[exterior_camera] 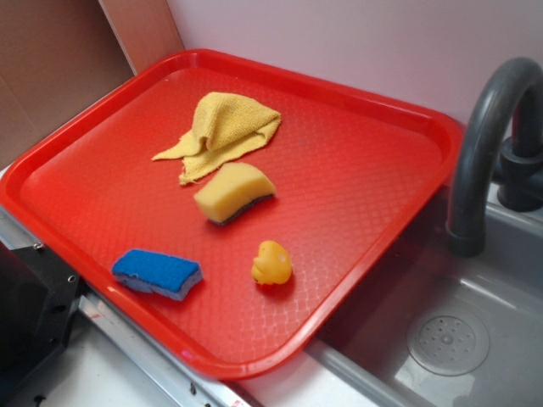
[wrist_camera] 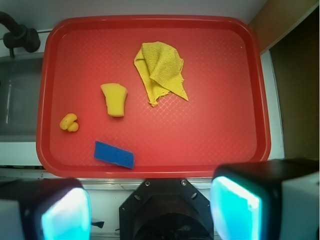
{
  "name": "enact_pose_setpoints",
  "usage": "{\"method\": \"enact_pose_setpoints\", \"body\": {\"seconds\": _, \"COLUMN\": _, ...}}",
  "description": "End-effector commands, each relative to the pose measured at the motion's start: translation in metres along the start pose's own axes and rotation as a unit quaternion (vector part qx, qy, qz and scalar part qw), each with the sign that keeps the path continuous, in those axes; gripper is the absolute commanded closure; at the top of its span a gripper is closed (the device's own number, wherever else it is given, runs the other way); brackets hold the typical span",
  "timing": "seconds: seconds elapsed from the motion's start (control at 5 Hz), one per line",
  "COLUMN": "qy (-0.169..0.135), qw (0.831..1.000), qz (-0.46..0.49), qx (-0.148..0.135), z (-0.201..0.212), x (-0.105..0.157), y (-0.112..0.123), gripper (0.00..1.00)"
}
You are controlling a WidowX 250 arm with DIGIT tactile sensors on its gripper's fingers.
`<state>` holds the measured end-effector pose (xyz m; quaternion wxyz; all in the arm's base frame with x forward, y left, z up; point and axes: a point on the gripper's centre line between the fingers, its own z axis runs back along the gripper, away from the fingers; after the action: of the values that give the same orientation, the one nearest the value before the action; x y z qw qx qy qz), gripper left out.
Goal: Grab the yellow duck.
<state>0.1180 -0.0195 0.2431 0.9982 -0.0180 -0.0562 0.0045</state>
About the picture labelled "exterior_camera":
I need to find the blue sponge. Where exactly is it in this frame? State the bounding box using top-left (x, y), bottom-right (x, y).
top-left (112, 249), bottom-right (204, 301)

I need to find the grey plastic sink basin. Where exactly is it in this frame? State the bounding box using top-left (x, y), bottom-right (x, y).
top-left (307, 192), bottom-right (542, 406)

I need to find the yellow microfiber cloth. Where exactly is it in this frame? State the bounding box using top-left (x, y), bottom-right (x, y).
top-left (152, 92), bottom-right (282, 186)

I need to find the yellow rubber duck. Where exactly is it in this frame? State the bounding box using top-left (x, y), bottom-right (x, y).
top-left (251, 240), bottom-right (293, 285)

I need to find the round sink drain cover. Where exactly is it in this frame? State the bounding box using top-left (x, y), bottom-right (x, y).
top-left (406, 307), bottom-right (490, 376)

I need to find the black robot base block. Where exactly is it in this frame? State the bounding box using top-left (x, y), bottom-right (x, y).
top-left (1, 245), bottom-right (84, 405)

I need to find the yellow sponge with grey pad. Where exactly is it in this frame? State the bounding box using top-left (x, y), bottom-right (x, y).
top-left (193, 163), bottom-right (277, 225)

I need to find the grey curved faucet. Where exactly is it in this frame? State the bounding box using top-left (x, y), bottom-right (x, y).
top-left (446, 57), bottom-right (542, 257)

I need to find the brown cardboard panel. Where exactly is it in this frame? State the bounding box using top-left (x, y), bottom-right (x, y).
top-left (1, 1), bottom-right (184, 167)

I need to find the red plastic tray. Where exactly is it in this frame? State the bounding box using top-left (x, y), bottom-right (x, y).
top-left (1, 50), bottom-right (462, 380)

